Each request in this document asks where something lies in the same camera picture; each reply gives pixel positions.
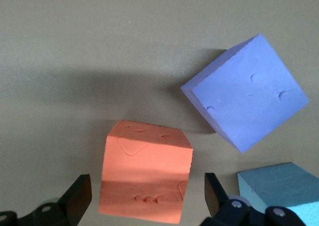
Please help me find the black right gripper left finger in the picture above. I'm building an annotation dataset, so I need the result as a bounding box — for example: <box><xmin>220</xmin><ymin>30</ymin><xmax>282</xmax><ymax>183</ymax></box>
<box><xmin>0</xmin><ymin>174</ymin><xmax>92</xmax><ymax>226</ymax></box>

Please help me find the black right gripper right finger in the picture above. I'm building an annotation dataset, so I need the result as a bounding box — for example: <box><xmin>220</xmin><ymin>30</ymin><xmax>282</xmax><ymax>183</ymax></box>
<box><xmin>204</xmin><ymin>173</ymin><xmax>306</xmax><ymax>226</ymax></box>

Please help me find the orange foam cube with dents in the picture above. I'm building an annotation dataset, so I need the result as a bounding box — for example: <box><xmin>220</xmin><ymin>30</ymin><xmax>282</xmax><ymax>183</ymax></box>
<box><xmin>98</xmin><ymin>120</ymin><xmax>194</xmax><ymax>225</ymax></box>

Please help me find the blue foam cube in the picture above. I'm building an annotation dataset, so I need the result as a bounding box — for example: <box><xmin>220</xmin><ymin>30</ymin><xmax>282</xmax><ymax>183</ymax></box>
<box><xmin>236</xmin><ymin>162</ymin><xmax>319</xmax><ymax>226</ymax></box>

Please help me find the purple foam cube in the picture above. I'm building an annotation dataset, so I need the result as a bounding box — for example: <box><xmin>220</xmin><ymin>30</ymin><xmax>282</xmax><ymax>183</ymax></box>
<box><xmin>180</xmin><ymin>33</ymin><xmax>310</xmax><ymax>154</ymax></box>

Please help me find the table cover mat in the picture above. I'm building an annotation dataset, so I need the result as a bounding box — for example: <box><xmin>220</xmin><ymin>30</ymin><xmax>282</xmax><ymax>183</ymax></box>
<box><xmin>0</xmin><ymin>0</ymin><xmax>319</xmax><ymax>226</ymax></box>

